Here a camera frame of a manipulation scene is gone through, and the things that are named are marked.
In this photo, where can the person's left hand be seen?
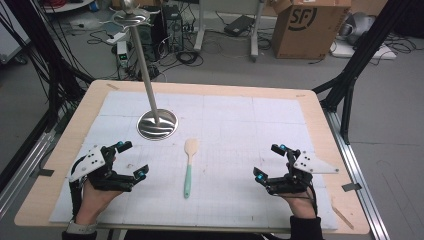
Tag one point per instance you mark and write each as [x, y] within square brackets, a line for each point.
[93, 201]

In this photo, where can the white round table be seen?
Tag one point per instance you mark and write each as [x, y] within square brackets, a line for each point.
[70, 6]

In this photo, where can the white flat board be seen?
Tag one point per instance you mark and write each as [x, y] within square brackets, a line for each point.
[383, 53]

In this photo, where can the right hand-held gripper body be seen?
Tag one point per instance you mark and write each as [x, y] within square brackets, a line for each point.
[310, 163]

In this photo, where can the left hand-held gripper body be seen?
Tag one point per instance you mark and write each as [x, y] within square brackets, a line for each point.
[88, 163]

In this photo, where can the power supply with green display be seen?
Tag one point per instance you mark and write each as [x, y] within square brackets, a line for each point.
[122, 53]

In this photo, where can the black flat device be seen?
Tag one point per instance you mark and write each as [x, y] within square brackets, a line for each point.
[239, 25]

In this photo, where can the person's right hand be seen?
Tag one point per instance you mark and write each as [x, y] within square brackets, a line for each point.
[302, 206]

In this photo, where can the cardboard box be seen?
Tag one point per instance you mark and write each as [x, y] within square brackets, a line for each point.
[310, 38]

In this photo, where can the black tape piece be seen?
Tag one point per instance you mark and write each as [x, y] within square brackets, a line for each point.
[351, 187]
[46, 172]

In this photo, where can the grey rounded appliance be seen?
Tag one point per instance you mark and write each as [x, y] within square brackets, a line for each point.
[358, 26]

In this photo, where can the black computer tower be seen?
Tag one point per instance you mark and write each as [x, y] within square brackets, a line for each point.
[173, 30]

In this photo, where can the white power strip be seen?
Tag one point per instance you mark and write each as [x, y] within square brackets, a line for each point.
[115, 38]

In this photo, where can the aluminium rail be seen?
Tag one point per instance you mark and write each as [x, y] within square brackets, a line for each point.
[356, 173]
[20, 173]

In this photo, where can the black metal frame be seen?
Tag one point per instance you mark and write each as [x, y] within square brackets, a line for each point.
[40, 50]
[363, 50]

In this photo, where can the grey wristwatch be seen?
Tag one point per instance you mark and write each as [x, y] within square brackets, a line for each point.
[81, 228]

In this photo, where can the white grid mat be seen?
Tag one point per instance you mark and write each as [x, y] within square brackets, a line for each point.
[233, 133]

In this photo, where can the brown tape strip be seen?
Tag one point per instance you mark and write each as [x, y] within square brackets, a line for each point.
[112, 86]

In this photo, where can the metal utensil stand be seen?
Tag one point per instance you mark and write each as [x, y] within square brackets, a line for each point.
[146, 76]

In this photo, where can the white stand frame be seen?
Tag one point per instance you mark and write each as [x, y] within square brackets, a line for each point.
[200, 33]

